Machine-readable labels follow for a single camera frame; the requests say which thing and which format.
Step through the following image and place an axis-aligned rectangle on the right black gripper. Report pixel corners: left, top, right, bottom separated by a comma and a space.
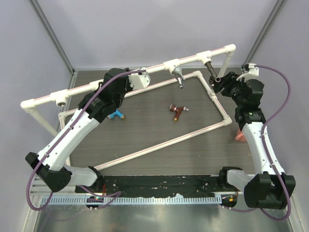
212, 72, 249, 107

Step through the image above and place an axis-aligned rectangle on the dark bronze faucet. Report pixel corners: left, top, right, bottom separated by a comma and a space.
205, 61, 221, 86

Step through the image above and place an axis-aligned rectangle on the white PVC pipe frame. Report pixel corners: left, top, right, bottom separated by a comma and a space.
20, 44, 236, 171

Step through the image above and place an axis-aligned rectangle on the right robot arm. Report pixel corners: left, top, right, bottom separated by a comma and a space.
212, 72, 296, 210

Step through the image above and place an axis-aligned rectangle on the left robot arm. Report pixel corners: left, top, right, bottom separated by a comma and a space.
25, 68, 133, 193

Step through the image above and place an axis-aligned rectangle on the pink small object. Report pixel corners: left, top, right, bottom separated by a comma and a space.
235, 129, 247, 143

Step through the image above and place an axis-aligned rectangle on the red-brown faucet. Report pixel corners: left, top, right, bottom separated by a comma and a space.
169, 104, 189, 122

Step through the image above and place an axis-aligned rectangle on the blue plastic faucet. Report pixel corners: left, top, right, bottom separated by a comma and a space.
107, 110, 126, 120

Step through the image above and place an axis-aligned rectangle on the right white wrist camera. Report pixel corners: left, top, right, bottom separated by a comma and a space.
237, 63, 259, 82

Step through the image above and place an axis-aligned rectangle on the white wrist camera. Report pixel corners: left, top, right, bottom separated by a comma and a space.
128, 72, 151, 90
237, 63, 259, 82

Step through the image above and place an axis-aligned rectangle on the chrome faucet on frame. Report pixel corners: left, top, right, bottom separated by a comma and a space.
172, 67, 185, 89

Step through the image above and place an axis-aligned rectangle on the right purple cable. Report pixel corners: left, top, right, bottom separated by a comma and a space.
229, 64, 294, 222

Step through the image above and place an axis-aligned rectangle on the purple cable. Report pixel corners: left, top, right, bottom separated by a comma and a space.
229, 64, 294, 222
25, 69, 147, 213

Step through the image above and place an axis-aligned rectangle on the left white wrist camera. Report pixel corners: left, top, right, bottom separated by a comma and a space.
128, 72, 151, 90

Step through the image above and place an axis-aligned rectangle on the slotted cable duct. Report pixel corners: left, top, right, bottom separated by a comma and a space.
49, 195, 222, 205

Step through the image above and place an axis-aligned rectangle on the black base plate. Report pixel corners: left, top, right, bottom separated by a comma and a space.
74, 174, 236, 198

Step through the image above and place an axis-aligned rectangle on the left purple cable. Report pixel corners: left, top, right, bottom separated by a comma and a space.
25, 69, 147, 213

